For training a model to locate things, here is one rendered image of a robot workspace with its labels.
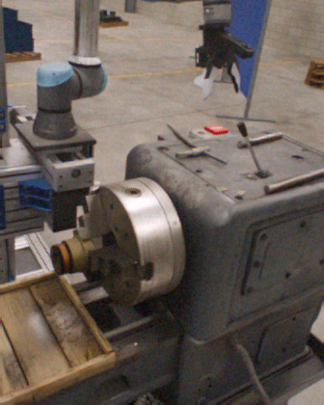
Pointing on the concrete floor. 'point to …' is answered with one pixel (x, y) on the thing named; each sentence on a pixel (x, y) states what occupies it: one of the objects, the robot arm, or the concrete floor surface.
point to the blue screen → (249, 27)
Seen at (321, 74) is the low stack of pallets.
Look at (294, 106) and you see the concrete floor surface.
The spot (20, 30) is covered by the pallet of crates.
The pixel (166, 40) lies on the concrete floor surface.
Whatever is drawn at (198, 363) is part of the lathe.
